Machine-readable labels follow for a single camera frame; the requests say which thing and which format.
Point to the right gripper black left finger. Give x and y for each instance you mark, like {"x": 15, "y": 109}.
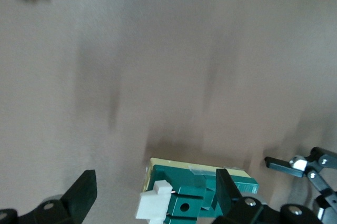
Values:
{"x": 81, "y": 197}

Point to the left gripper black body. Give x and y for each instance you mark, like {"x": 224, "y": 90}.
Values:
{"x": 327, "y": 208}

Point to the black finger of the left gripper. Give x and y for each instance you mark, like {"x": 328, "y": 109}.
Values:
{"x": 326, "y": 159}
{"x": 284, "y": 166}

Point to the green load switch yellow base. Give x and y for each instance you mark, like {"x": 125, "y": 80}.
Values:
{"x": 192, "y": 179}

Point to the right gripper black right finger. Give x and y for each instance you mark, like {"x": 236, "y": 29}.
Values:
{"x": 229, "y": 200}

